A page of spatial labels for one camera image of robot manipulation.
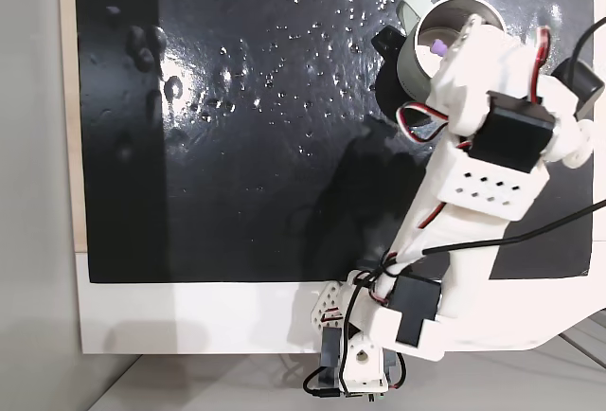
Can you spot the purple pen grip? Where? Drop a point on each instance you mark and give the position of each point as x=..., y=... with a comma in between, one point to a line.
x=438, y=47

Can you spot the pale green steel mug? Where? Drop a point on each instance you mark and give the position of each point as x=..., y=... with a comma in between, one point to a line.
x=408, y=70

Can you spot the black mat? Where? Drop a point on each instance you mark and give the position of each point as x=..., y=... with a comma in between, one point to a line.
x=237, y=193

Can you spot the black camera box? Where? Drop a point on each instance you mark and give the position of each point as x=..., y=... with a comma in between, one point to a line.
x=584, y=84

